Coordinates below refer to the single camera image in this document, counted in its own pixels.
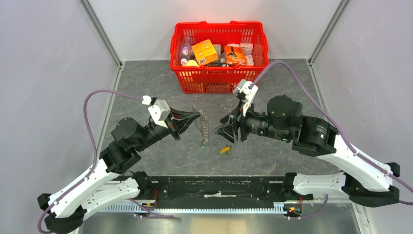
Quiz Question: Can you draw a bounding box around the red shopping basket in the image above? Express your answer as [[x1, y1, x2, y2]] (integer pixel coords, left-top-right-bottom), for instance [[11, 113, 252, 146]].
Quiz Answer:
[[169, 21, 269, 94]]

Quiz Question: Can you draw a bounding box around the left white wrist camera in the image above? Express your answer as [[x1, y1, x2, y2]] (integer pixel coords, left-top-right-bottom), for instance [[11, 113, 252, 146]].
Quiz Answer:
[[142, 96, 171, 128]]

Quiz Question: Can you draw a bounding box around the key with yellow tag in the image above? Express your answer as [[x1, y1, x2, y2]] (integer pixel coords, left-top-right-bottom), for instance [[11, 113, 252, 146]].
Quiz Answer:
[[220, 145, 231, 155]]

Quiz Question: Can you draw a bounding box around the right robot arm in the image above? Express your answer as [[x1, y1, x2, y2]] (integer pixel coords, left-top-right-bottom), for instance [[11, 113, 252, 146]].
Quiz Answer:
[[216, 95, 400, 208]]

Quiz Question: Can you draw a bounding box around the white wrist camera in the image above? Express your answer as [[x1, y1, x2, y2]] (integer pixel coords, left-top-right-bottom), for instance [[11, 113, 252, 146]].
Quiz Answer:
[[142, 96, 171, 128], [232, 79, 258, 117]]

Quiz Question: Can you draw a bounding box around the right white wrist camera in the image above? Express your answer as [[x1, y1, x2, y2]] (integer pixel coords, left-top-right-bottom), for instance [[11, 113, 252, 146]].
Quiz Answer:
[[232, 79, 258, 117]]

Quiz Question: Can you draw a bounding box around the orange box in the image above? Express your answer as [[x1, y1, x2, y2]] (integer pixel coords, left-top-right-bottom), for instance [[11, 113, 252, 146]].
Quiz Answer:
[[191, 39, 219, 66]]

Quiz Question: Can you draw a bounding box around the plastic bottle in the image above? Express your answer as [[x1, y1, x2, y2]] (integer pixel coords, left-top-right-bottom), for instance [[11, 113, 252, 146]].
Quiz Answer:
[[179, 37, 195, 66]]

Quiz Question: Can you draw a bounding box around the orange black package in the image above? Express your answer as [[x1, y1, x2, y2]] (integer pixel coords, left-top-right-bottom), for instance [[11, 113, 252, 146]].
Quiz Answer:
[[224, 45, 247, 66]]

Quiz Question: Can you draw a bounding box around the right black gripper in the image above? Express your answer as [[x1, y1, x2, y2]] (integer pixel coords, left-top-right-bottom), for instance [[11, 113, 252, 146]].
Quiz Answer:
[[213, 97, 292, 144]]

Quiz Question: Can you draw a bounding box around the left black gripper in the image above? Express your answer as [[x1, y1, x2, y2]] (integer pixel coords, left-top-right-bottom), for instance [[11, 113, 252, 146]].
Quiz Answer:
[[134, 105, 201, 152]]

